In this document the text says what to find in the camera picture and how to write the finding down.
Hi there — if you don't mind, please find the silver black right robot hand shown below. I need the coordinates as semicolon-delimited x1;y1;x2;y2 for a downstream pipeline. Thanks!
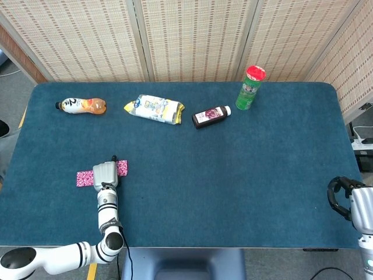
326;176;373;234

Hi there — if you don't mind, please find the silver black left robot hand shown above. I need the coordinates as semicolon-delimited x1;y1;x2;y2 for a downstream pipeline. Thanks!
92;155;120;193

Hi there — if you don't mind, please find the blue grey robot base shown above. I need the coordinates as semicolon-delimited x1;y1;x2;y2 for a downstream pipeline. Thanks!
121;248;247;280

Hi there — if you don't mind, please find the black equipment box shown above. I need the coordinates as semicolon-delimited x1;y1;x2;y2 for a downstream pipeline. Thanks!
357;149;373;172

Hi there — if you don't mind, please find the white power strip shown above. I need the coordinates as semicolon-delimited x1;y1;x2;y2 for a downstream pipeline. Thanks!
351;136;373;150

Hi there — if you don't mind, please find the orange juice bottle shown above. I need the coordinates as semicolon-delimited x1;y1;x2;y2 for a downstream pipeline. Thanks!
55;97;107;116

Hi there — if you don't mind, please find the white yellow snack bag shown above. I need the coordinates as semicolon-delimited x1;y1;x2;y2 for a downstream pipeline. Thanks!
124;94;186;125

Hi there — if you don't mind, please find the dark juice bottle white cap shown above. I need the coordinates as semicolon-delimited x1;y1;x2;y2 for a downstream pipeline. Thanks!
191;105;232;130

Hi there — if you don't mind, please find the beige woven screen panel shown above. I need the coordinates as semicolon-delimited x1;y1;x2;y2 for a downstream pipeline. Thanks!
235;0;362;82
0;0;149;83
304;0;373;117
128;0;259;83

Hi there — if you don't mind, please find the brown woven screen panel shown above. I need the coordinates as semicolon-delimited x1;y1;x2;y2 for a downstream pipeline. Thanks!
0;24;48;85

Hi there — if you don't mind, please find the green chips can red lid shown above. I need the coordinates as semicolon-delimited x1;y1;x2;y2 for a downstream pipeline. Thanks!
235;65;267;111

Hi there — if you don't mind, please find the black floor cable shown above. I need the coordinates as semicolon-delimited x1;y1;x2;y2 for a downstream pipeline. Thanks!
308;267;367;280

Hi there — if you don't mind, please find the white power cable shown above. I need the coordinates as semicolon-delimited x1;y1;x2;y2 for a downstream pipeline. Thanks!
348;125;371;141

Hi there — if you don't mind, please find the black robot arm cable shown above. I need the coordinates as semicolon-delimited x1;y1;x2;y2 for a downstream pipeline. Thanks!
115;226;133;280

